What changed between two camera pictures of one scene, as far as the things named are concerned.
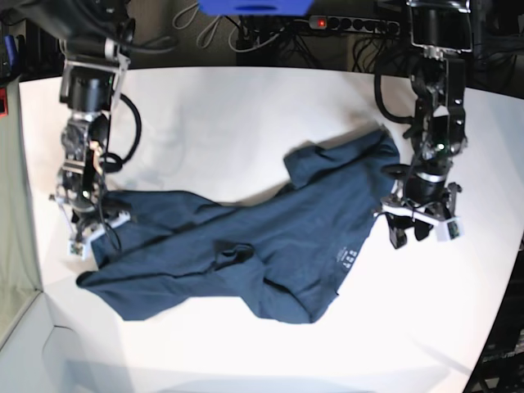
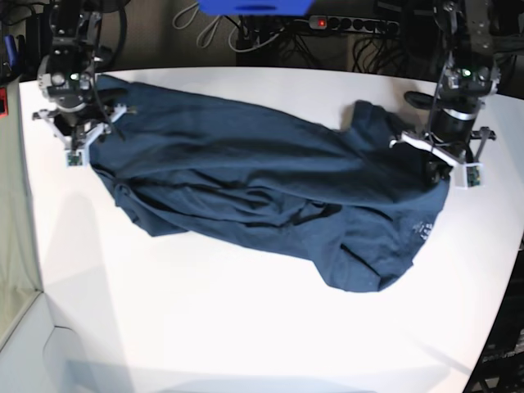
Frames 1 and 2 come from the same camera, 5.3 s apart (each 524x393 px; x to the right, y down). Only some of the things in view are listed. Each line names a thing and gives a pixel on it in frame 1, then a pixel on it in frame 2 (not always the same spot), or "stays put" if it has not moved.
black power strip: (353, 24) stays put
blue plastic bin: (255, 7) stays put
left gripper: (89, 212) to (75, 129)
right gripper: (423, 197) to (452, 137)
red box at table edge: (3, 102) stays put
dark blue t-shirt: (160, 254) to (358, 205)
